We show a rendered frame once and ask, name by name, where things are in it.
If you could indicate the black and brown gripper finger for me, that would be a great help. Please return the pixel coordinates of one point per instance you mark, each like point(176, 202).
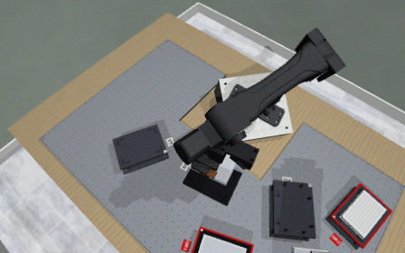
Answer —
point(211, 174)

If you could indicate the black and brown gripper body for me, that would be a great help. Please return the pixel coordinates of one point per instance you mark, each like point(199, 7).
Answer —
point(203, 164)

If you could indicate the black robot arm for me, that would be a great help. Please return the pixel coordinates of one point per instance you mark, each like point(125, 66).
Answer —
point(225, 120)

